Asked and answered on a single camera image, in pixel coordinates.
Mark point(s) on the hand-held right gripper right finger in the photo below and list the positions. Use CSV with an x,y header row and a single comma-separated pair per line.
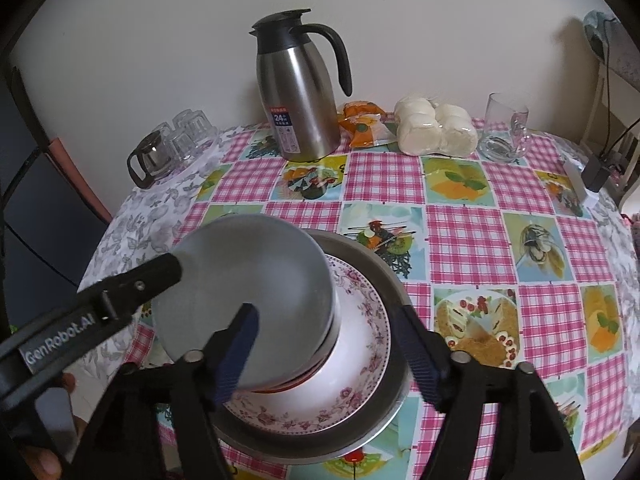
x,y
420,360

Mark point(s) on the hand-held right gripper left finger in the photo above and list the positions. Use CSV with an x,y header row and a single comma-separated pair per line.
x,y
240,355

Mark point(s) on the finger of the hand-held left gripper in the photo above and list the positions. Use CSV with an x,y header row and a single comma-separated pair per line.
x,y
145,280

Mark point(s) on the round pink floral plate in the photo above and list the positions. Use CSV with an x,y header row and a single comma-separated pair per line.
x,y
360,360

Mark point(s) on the strawberry print bowl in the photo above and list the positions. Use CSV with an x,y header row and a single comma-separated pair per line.
x,y
292,386

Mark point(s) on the stainless steel plate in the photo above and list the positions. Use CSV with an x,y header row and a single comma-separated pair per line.
x,y
372,422

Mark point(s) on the light blue floral bowl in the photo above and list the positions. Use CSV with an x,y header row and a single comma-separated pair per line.
x,y
260,270

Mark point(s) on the person's left hand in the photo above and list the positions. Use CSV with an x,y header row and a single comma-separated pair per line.
x,y
42,464

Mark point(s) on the reddish brown board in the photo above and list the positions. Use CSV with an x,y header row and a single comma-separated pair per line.
x,y
75,180

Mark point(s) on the black panel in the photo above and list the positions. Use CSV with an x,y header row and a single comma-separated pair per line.
x,y
40,210

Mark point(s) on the small clear glass cup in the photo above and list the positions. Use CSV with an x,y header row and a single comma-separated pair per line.
x,y
162,130
192,125
180,147

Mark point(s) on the bag of steamed buns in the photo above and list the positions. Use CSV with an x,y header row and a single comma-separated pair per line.
x,y
435,127

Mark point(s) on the stainless steel thermos jug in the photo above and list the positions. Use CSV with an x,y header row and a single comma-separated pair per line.
x,y
295,100

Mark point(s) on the orange snack bag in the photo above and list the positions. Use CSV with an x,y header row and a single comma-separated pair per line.
x,y
365,127

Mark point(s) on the clear glass mug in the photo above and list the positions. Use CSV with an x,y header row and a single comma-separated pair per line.
x,y
500,130

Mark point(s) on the black charger adapter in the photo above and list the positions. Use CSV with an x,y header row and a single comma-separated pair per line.
x,y
597,172

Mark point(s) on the white openwork rack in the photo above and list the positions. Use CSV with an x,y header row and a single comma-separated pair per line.
x,y
592,110

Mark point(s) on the patterned cloth bag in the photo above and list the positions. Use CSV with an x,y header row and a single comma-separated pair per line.
x,y
622,55

